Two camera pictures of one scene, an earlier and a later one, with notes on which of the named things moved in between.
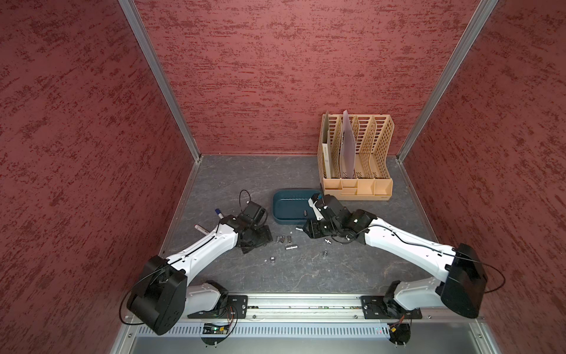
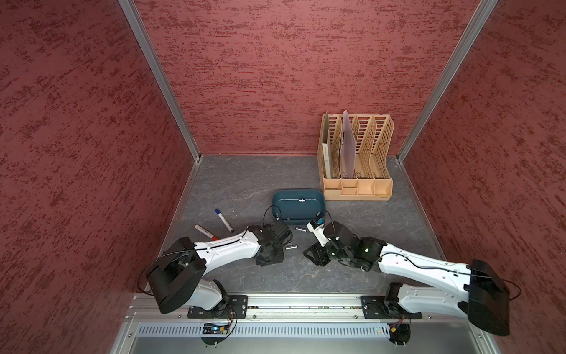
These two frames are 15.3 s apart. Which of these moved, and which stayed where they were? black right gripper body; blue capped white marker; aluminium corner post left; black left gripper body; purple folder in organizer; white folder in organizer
Moved: black left gripper body; black right gripper body
Stayed: blue capped white marker; aluminium corner post left; white folder in organizer; purple folder in organizer
